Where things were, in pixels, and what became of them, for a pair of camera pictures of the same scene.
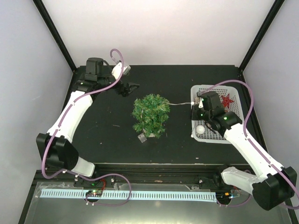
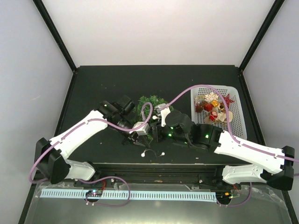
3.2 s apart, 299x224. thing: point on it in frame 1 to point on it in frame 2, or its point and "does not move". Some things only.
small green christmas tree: x=151 y=114 does not move
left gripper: x=125 y=92 to x=141 y=139
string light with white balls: x=200 y=129 to x=154 y=117
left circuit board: x=94 y=193 does not move
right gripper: x=194 y=115 to x=153 y=128
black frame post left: x=41 y=8 does not move
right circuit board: x=228 y=194 does not move
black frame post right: x=277 y=5 does not move
